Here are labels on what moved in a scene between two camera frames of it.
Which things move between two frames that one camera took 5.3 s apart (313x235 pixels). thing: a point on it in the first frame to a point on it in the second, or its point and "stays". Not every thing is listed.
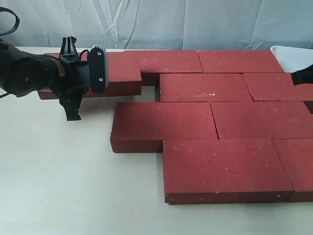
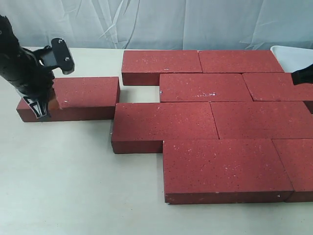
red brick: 124,78 to 78,98
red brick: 141,127 stays
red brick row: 203,87 stays
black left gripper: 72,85 to 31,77
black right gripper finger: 303,76 stays
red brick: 277,87 stays
